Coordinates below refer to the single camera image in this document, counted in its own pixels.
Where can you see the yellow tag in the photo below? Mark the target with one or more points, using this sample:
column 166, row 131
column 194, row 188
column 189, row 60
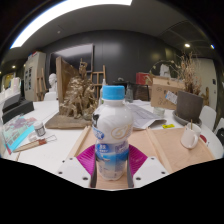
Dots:
column 168, row 126

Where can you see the colourful book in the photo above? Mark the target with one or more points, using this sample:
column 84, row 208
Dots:
column 18, row 131

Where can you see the bronze relief sculpture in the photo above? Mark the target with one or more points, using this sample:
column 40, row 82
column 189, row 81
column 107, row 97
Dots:
column 76, row 100

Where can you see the black wall board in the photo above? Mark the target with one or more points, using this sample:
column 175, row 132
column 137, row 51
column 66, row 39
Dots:
column 76, row 55

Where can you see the small white cup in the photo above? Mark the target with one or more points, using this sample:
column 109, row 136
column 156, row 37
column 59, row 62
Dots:
column 159, row 112

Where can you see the long ceiling light strip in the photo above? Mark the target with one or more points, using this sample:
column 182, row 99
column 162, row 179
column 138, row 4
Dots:
column 60, row 11

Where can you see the white ceramic mug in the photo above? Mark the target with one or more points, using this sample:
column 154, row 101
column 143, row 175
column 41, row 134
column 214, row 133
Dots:
column 189, row 137

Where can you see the grey plant saucer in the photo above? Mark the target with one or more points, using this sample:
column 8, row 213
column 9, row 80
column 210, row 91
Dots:
column 178, row 119

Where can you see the white plaster cast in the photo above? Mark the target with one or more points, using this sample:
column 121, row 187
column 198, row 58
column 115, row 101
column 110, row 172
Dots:
column 11, row 87

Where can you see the wooden paint brush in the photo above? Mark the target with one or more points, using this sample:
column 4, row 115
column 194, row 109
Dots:
column 33, row 144

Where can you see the clear blue-capped drink bottle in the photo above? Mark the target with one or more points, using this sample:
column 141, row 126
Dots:
column 111, row 133

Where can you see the white plaster bust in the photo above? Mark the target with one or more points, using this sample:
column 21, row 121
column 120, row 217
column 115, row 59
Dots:
column 53, row 81

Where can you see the small paint jar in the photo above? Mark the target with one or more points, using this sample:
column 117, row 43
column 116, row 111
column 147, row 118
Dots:
column 39, row 129

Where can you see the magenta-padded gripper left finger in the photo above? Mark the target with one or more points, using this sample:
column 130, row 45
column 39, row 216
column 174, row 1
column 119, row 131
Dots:
column 71, row 170

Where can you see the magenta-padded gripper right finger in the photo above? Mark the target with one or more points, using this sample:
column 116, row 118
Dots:
column 150, row 170

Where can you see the brown wooden figure sculpture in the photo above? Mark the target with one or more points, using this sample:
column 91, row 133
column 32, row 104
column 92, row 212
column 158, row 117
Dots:
column 205, row 97

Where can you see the black flat boxes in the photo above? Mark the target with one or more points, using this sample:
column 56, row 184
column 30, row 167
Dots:
column 16, row 108

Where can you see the round ceiling spotlight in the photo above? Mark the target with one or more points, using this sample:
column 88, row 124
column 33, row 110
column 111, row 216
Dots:
column 212, row 46
column 13, row 66
column 187, row 45

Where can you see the wooden easel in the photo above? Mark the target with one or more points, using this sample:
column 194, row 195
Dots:
column 41, row 85
column 99, row 78

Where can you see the dried plant in grey pot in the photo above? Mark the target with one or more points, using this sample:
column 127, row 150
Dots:
column 190, row 106

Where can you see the wooden stick in mug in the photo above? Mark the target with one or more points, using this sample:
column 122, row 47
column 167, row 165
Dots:
column 191, row 124

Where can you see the brown cardboard box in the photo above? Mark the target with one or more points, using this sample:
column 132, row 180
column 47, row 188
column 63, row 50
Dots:
column 163, row 93

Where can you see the clear spray bottle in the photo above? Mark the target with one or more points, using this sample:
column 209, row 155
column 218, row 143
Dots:
column 129, row 95

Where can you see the red box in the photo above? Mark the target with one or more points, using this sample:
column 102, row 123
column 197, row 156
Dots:
column 143, row 78

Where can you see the open grey magazine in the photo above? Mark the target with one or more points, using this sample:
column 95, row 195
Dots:
column 143, row 116

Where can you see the tall white plaster statue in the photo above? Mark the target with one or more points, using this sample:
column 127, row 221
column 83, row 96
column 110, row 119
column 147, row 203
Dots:
column 164, row 70

